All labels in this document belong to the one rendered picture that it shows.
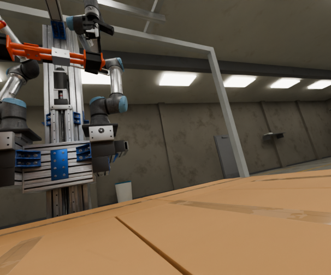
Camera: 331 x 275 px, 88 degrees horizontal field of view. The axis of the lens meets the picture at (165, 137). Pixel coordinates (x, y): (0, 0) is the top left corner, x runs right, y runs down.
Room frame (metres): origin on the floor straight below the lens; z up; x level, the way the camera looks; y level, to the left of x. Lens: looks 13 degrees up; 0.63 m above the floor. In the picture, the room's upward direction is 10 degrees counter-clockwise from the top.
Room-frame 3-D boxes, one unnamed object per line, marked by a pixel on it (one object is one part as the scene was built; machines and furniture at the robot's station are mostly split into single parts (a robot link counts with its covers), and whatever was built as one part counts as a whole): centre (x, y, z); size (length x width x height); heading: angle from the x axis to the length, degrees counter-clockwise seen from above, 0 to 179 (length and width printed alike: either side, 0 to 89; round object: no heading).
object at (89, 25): (0.78, 0.29, 1.50); 0.09 x 0.08 x 0.12; 106
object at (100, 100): (1.16, 0.44, 1.20); 0.13 x 0.12 x 0.14; 94
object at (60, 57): (0.67, 0.40, 1.24); 0.07 x 0.07 x 0.04; 30
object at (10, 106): (0.98, 0.91, 1.20); 0.13 x 0.12 x 0.14; 82
